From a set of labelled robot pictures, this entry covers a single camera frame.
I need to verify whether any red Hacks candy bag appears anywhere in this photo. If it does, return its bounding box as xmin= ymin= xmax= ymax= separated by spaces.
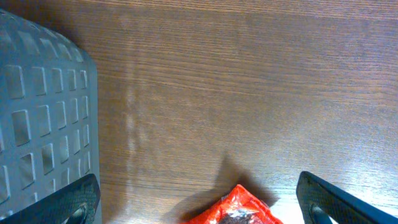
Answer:
xmin=183 ymin=184 xmax=282 ymax=224

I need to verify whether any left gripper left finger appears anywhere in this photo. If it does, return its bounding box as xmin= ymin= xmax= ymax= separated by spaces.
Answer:
xmin=1 ymin=174 xmax=101 ymax=224

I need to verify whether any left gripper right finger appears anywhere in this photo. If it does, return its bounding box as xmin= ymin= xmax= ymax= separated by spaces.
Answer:
xmin=296 ymin=171 xmax=397 ymax=224

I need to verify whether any grey plastic mesh basket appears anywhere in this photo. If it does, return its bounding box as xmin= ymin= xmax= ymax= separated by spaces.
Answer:
xmin=1 ymin=11 xmax=100 ymax=218

